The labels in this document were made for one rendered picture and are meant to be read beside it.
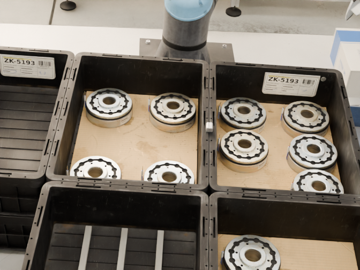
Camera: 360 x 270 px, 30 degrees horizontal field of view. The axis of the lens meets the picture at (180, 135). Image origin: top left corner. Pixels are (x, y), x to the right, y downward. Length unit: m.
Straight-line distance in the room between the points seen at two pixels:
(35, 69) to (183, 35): 0.38
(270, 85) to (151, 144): 0.31
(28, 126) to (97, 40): 0.55
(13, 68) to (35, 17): 1.81
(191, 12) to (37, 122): 0.46
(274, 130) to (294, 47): 0.55
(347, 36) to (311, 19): 1.57
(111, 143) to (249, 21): 2.06
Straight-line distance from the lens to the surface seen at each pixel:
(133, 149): 1.43
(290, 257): 1.28
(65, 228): 1.29
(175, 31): 1.68
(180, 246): 1.27
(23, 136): 1.48
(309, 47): 2.03
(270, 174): 1.41
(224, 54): 1.88
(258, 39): 2.03
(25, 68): 1.57
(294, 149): 1.44
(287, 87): 1.56
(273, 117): 1.55
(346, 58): 1.86
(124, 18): 3.36
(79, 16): 3.37
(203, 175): 1.25
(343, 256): 1.31
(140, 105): 1.54
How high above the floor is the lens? 1.82
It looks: 42 degrees down
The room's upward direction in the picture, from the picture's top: 5 degrees clockwise
